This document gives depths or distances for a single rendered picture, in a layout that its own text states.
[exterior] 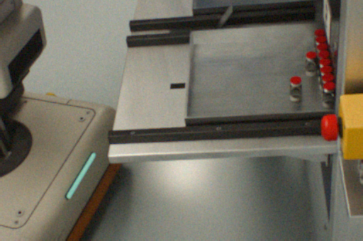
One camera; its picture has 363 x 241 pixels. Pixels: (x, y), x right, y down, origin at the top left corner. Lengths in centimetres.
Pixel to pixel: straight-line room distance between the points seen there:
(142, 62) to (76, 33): 171
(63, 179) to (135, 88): 76
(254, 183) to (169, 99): 103
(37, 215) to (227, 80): 86
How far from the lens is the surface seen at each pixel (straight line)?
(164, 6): 149
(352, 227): 128
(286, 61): 129
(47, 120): 218
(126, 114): 122
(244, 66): 128
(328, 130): 97
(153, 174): 229
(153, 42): 136
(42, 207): 193
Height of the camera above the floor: 170
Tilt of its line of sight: 42 degrees down
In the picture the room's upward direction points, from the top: 10 degrees counter-clockwise
